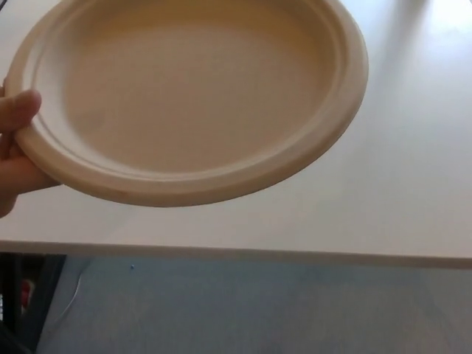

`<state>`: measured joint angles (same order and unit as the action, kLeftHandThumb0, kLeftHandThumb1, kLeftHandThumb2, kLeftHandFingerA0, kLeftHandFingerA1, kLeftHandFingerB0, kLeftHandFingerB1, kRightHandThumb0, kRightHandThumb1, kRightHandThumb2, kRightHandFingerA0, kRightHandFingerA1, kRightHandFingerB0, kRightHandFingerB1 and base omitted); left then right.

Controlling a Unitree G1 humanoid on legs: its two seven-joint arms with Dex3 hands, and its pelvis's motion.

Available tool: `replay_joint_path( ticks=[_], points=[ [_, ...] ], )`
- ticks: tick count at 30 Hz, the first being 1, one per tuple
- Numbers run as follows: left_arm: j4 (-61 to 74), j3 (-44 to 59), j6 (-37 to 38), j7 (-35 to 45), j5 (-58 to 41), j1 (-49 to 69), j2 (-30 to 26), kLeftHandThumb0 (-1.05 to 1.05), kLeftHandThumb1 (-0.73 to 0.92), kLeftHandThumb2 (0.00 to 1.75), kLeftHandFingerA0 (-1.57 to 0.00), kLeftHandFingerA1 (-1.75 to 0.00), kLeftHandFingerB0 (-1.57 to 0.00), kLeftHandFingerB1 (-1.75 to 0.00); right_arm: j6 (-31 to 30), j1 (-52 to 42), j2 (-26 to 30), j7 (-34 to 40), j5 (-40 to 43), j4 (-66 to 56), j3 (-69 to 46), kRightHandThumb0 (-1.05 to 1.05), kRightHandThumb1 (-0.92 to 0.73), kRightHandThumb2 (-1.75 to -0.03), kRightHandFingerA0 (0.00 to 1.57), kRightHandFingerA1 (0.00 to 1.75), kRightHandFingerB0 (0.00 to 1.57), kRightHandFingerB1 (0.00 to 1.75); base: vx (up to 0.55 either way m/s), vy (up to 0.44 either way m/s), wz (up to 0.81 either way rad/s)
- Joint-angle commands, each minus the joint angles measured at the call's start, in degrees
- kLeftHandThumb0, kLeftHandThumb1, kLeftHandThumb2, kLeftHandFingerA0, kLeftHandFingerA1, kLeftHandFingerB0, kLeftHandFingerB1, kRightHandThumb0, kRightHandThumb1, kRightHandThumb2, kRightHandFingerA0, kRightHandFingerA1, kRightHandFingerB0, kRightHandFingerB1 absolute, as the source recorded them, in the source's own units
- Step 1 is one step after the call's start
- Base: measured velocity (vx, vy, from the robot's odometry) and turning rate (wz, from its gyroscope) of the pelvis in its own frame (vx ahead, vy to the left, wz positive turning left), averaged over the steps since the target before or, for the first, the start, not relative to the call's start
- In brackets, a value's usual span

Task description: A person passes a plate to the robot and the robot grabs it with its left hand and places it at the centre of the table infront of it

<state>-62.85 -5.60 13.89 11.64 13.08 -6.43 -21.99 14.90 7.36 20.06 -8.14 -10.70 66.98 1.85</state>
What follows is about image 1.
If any person's bare hand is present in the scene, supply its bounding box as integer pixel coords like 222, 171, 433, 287
0, 76, 63, 220

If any beige round paper plate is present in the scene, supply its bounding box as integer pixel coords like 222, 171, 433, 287
6, 0, 369, 208

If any thin white floor cable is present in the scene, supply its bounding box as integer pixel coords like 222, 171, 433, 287
54, 262, 85, 333

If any black furniture frame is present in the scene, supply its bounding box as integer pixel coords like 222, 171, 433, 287
0, 251, 68, 354

